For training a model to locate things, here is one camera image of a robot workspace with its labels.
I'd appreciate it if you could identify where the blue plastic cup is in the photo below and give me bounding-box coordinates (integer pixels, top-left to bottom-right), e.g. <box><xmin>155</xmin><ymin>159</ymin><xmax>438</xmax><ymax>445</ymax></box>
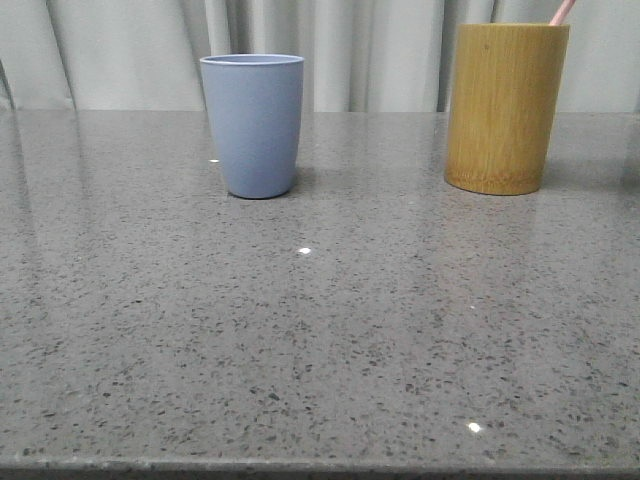
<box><xmin>200</xmin><ymin>54</ymin><xmax>304</xmax><ymax>199</ymax></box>

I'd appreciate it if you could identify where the bamboo cylinder holder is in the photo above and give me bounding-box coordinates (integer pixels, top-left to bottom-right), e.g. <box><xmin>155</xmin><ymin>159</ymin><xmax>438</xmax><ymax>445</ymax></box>
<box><xmin>445</xmin><ymin>23</ymin><xmax>570</xmax><ymax>195</ymax></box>

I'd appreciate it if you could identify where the grey curtain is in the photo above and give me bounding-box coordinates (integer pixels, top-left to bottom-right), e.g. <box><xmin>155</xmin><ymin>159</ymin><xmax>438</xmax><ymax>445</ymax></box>
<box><xmin>0</xmin><ymin>0</ymin><xmax>640</xmax><ymax>114</ymax></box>

